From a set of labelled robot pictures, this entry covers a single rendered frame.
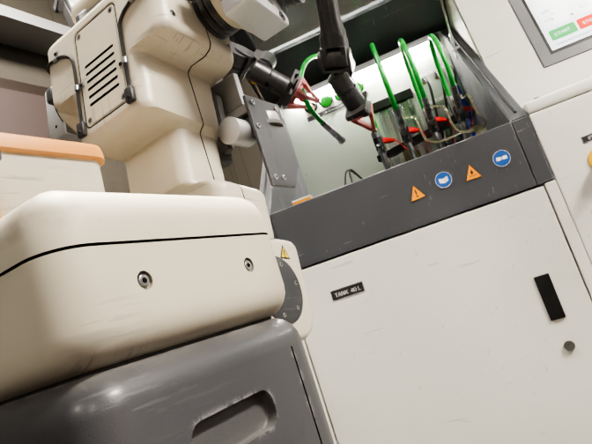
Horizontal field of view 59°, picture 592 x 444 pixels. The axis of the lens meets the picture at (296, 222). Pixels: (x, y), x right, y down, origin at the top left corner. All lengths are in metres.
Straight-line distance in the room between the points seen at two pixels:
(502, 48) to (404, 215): 0.62
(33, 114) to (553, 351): 2.44
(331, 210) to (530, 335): 0.53
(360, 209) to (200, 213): 0.89
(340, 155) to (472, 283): 0.81
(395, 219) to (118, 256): 0.99
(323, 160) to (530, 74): 0.73
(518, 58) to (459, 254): 0.63
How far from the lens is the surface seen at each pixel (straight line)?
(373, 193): 1.31
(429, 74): 1.93
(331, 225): 1.32
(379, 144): 1.56
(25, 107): 2.89
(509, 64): 1.65
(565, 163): 1.32
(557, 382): 1.32
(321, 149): 1.92
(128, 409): 0.35
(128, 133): 0.83
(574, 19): 1.72
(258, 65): 1.50
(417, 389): 1.32
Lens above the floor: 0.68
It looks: 10 degrees up
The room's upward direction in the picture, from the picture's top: 18 degrees counter-clockwise
